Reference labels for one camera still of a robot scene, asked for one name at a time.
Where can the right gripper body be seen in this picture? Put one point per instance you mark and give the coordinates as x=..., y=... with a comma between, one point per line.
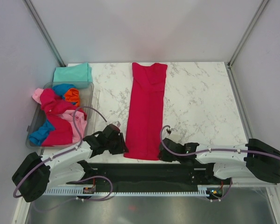
x=164, y=157

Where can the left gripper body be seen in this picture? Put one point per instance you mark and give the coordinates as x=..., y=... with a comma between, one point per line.
x=116, y=146

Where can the crimson t shirt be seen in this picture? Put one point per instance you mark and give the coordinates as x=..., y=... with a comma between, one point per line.
x=59, y=114
x=146, y=111

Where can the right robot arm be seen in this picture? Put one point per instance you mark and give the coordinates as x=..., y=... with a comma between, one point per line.
x=253, y=159

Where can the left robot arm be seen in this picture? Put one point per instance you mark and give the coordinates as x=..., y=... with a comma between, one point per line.
x=38, y=173

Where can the light pink t shirt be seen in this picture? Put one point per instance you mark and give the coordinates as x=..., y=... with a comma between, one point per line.
x=80, y=123

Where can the orange t shirt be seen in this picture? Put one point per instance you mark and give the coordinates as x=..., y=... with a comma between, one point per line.
x=72, y=96

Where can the teal folded t shirt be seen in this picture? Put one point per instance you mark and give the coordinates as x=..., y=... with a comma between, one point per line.
x=79, y=75

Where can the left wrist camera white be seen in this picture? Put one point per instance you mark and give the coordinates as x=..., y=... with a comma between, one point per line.
x=115, y=125

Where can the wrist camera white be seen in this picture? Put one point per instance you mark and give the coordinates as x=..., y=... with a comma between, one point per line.
x=115, y=125
x=174, y=134

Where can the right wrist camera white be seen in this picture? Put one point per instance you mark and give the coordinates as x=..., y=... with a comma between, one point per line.
x=174, y=134

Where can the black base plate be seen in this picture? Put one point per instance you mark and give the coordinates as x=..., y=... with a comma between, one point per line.
x=149, y=177

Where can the white cable duct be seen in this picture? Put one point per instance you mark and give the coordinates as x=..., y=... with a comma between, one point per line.
x=83, y=191

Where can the aluminium frame rail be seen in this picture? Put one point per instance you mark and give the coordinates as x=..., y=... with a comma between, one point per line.
x=239, y=102

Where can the left aluminium frame post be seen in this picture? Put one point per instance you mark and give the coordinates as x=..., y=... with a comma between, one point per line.
x=41, y=26

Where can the aluminium frame post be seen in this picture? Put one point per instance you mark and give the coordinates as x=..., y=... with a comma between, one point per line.
x=41, y=26
x=256, y=17

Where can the right aluminium frame post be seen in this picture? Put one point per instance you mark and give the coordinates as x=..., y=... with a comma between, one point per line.
x=256, y=17

